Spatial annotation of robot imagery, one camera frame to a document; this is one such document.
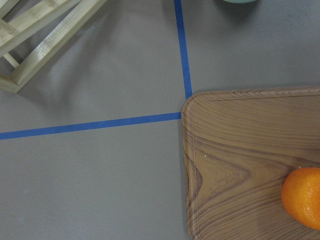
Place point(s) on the orange fruit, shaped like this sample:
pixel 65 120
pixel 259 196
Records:
pixel 300 196

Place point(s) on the wooden brown tray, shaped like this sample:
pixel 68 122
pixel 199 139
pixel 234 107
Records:
pixel 239 146

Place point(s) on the green ceramic bowl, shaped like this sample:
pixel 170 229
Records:
pixel 239 1

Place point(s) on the light wooden rack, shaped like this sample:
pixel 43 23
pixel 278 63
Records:
pixel 30 36

